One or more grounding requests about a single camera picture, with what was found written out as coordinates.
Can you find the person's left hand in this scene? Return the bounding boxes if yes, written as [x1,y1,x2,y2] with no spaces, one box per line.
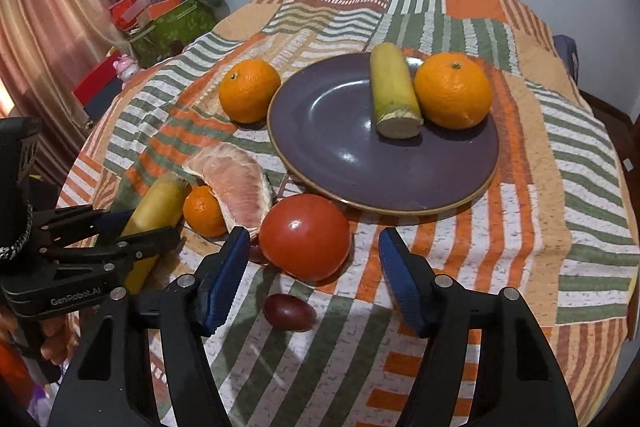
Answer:
[37,314,80,367]

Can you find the peeled pomelo segment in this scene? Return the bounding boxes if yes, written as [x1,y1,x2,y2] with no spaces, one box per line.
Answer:
[181,145,275,244]

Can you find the dark navy box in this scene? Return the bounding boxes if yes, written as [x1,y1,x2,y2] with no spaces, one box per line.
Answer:
[82,82,124,122]

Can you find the large orange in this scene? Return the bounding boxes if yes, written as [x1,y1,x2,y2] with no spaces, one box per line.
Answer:
[414,52,493,130]

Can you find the red and orange boxes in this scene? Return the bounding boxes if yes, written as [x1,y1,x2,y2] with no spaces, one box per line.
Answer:
[109,0,187,30]

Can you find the pink toy figure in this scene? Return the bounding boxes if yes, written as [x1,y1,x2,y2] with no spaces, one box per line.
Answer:
[114,54,139,84]

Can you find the red tomato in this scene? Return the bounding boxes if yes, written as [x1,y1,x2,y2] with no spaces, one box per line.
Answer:
[259,194,352,283]

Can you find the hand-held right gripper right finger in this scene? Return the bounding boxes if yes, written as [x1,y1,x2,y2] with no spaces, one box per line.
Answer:
[377,227,581,427]

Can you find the small orange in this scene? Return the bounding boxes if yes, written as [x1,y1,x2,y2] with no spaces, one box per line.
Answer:
[182,185,229,239]

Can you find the purple plate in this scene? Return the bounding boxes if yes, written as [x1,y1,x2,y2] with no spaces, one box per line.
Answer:
[266,52,501,215]

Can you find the striped patchwork tablecloth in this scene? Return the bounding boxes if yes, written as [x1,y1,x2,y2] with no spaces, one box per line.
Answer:
[57,0,640,427]

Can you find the yellow banana piece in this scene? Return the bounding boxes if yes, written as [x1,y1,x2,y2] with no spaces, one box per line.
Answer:
[120,172,193,294]

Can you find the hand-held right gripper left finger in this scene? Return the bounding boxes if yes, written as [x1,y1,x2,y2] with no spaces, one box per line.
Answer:
[47,226,252,427]

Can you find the medium orange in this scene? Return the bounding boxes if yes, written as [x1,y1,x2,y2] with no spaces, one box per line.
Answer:
[219,58,282,124]

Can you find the red flat box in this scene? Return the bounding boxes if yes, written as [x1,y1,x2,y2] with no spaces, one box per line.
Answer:
[72,52,126,108]

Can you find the pink striped curtain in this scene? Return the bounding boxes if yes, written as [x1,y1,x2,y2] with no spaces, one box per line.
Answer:
[0,0,121,188]

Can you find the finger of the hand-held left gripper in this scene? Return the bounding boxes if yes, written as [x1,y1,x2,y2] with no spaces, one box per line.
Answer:
[32,204,135,254]
[37,227,182,282]

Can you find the green-yellow banana half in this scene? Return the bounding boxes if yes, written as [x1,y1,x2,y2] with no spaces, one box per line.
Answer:
[370,42,425,139]

